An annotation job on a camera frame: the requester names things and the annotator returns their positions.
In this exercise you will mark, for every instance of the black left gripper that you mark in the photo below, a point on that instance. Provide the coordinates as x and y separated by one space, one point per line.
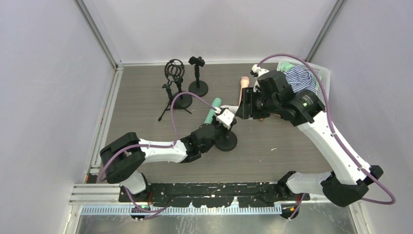
218 126

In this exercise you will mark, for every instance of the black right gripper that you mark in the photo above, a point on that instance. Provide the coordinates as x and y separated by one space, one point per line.
246 104

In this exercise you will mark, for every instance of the white microphone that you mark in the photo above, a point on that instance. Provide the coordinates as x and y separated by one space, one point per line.
231 108

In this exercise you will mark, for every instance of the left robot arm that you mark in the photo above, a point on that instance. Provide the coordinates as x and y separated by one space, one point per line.
122 158

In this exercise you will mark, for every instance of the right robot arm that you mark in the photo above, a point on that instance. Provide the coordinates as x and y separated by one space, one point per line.
346 183

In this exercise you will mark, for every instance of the black stand with clip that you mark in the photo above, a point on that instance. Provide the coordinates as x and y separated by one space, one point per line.
198 87

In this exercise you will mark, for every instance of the pink microphone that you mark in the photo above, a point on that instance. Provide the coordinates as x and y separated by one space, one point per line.
244 83

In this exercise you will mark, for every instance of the green microphone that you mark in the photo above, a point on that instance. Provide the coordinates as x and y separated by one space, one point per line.
216 103

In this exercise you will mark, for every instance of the green cloth in basket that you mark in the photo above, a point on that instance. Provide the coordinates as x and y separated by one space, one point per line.
299 77

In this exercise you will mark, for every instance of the blue striped cloth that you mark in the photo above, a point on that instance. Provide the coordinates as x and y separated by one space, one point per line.
300 78

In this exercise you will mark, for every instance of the white plastic basket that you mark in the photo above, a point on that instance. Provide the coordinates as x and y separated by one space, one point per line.
324 74

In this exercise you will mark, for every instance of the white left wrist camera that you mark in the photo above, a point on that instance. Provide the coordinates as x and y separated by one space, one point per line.
224 117

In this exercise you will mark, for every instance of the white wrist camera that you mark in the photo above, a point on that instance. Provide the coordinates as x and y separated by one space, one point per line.
256 72
224 117

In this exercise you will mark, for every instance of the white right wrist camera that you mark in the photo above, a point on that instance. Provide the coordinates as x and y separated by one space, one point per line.
256 72

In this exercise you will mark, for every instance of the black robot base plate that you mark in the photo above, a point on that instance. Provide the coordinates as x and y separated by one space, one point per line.
215 195

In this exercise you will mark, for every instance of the black shock mount stand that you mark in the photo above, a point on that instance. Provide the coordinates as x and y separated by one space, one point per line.
174 71

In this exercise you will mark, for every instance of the aluminium frame rail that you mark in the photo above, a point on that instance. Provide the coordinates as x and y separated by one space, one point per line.
91 191

